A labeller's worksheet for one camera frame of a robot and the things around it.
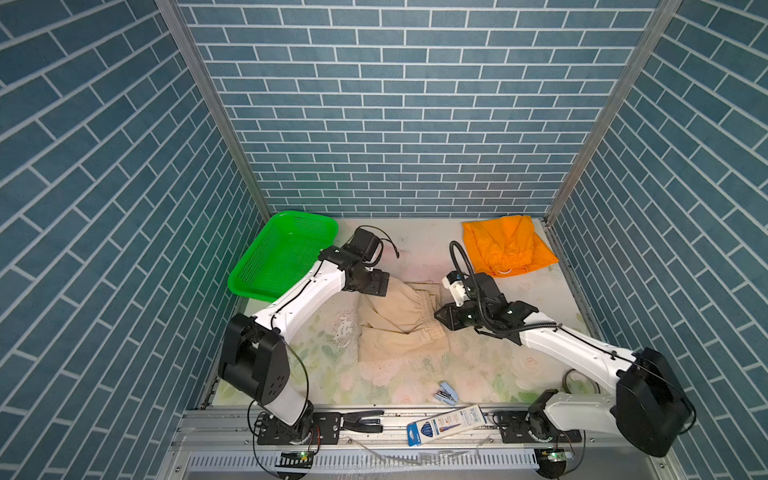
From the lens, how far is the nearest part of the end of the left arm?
605 mm

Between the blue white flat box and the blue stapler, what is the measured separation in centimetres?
3

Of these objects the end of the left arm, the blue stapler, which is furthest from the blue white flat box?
the end of the left arm

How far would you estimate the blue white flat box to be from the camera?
0.74m
